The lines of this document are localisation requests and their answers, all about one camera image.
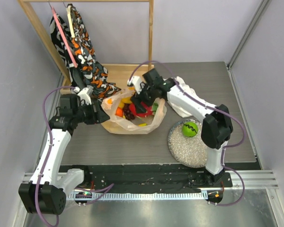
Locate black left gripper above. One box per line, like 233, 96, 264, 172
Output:
73, 100, 109, 125

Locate translucent plastic shopping bag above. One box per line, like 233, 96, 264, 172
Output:
101, 88, 167, 135

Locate green fake watermelon ball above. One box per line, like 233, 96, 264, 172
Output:
182, 122, 198, 137

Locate yellow fake banana bunch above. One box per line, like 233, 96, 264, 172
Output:
118, 97, 132, 109

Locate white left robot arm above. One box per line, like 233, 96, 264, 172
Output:
18, 94, 110, 215

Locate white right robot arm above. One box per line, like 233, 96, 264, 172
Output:
127, 69, 233, 187

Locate dark red fake grapes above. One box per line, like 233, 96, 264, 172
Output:
123, 104, 135, 121

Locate orange fake tangerine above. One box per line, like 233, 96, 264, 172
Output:
115, 107, 124, 117

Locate wooden clothes rack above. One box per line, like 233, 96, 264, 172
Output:
18, 0, 154, 88

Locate white crumpled cloth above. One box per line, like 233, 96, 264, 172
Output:
168, 76, 196, 118

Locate orange camouflage patterned garment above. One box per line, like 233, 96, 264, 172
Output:
49, 3, 123, 100

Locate speckled ceramic plate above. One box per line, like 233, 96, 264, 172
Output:
167, 118, 207, 168

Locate pink clothes hanger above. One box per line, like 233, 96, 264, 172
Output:
51, 6, 78, 68

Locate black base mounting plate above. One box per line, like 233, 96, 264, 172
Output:
59, 164, 233, 194

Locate cream clothes hanger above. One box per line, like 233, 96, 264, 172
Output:
66, 4, 75, 38

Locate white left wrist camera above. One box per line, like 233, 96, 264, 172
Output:
73, 87, 93, 105

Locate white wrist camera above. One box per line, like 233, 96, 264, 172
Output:
73, 87, 93, 105
127, 76, 145, 94

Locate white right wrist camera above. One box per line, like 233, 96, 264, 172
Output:
127, 76, 145, 94

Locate white slotted cable duct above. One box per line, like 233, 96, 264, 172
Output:
67, 191, 208, 201

